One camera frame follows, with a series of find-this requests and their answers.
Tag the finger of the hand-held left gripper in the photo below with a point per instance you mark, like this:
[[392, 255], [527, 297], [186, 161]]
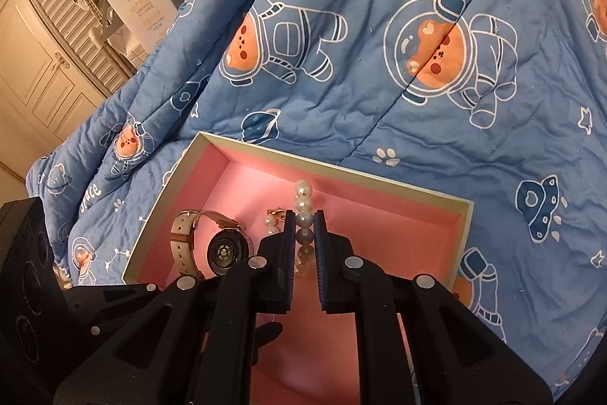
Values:
[[114, 305]]

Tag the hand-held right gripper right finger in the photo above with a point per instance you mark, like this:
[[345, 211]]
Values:
[[321, 265]]

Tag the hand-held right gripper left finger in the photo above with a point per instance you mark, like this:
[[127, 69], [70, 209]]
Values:
[[287, 255]]

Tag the pale box with pink inside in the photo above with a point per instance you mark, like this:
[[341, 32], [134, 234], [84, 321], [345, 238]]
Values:
[[403, 234]]

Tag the blue astronaut bear printed blanket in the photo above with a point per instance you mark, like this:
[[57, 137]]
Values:
[[355, 101]]

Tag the cream panelled door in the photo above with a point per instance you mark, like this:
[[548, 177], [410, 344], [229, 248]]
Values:
[[38, 68]]

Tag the louvered closet door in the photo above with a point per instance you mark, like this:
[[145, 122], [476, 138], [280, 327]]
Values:
[[80, 54]]

